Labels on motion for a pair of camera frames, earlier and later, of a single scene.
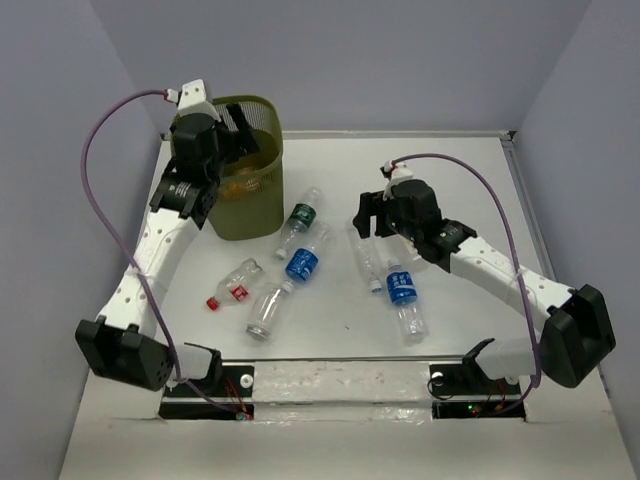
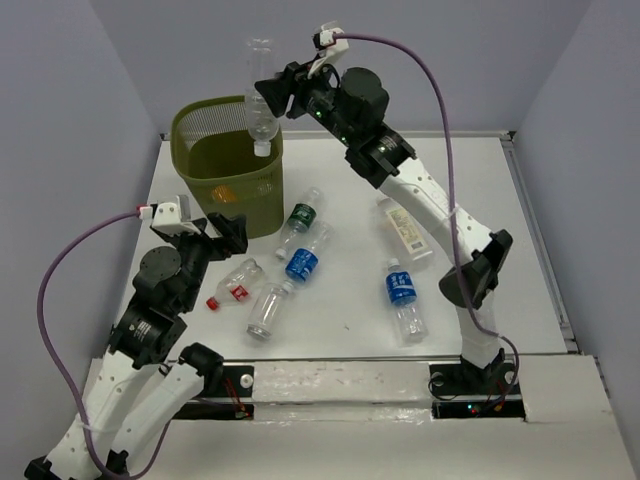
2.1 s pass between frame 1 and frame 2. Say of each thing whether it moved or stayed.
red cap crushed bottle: stayed
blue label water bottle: stayed
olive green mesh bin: stayed
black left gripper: moved
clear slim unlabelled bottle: moved
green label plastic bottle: stayed
